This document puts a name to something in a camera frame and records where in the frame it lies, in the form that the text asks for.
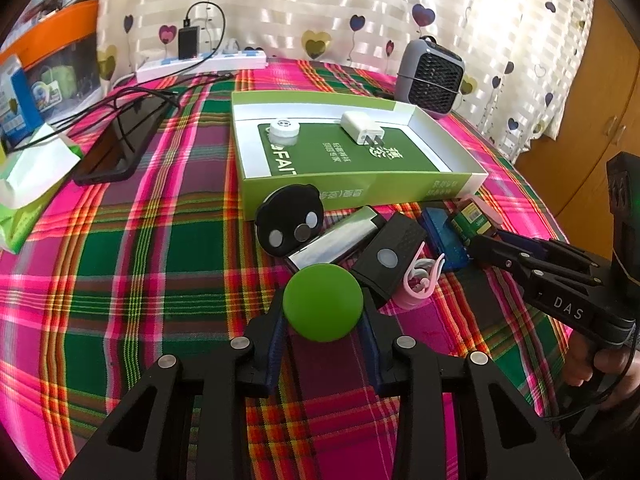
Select black charging cable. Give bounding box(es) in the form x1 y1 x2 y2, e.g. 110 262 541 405
4 0 237 156

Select green white tissue pack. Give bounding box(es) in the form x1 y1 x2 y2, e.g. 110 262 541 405
1 122 82 255

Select orange lidded storage bin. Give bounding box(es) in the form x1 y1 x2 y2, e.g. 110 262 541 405
1 0 103 122

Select black power adapter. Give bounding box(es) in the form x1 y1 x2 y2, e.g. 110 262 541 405
178 26 200 60

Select white wall charger plug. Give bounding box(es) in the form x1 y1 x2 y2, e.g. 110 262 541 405
340 110 385 146

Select wooden cabinet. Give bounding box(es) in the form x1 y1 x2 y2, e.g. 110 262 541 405
516 0 639 258

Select heart patterned white curtain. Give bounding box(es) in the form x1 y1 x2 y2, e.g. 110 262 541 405
96 0 594 159

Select grey mini fan heater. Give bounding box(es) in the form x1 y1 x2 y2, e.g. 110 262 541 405
394 36 465 119

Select white power strip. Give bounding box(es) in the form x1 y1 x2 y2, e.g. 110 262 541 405
136 50 268 84

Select red capped small jar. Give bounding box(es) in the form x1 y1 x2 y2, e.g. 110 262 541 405
448 195 502 246

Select black round magnetic holder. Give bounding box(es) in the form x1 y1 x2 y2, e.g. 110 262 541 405
255 184 324 257

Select black smartphone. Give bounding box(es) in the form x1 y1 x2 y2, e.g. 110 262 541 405
72 96 177 186

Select blue usb card reader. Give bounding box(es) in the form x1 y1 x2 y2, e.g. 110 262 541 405
419 207 470 272

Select black square device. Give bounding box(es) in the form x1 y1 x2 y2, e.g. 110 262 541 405
350 212 426 310

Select white bottle cap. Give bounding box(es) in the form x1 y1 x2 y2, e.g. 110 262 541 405
267 118 300 146

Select green shallow cardboard box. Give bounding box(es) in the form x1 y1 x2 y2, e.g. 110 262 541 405
231 90 488 220

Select plaid pink green tablecloth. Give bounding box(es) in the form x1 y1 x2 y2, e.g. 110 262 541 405
1 60 398 479

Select right hand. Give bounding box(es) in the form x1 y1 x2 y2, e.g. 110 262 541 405
563 332 640 410

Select pink white cable clip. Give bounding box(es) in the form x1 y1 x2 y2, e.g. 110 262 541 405
393 243 446 310

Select green white round knob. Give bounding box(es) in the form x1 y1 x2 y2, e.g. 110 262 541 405
282 263 364 342

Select blue carton box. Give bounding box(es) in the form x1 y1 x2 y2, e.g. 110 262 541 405
0 54 43 146

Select silver rectangular lighter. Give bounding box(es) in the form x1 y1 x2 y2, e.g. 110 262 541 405
284 206 386 272

